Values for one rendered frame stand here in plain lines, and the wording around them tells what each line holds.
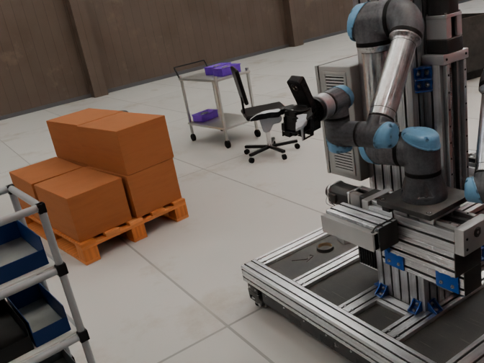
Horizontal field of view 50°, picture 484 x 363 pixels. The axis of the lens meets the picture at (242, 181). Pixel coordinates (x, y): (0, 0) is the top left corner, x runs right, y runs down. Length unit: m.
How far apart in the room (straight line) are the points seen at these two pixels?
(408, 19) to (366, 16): 0.14
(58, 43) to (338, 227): 10.21
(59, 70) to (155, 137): 7.97
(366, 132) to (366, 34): 0.36
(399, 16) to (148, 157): 2.56
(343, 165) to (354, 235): 0.42
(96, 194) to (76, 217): 0.21
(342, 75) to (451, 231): 0.73
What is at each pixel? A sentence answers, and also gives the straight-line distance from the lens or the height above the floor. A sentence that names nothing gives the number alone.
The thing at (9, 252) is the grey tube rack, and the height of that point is 0.79.
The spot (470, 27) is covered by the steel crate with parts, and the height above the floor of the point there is 0.67.
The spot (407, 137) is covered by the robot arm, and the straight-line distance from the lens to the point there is 1.75.
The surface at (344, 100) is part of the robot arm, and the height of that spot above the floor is 1.22.
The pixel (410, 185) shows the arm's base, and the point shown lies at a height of 0.88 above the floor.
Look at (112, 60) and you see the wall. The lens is 12.06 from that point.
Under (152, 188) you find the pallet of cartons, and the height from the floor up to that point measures 0.33.
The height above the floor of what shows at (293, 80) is 1.32.
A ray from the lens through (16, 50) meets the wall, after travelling 11.57.
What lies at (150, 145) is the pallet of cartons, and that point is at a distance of 3.87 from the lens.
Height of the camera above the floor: 1.56
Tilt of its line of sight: 20 degrees down
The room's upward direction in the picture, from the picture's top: 10 degrees counter-clockwise
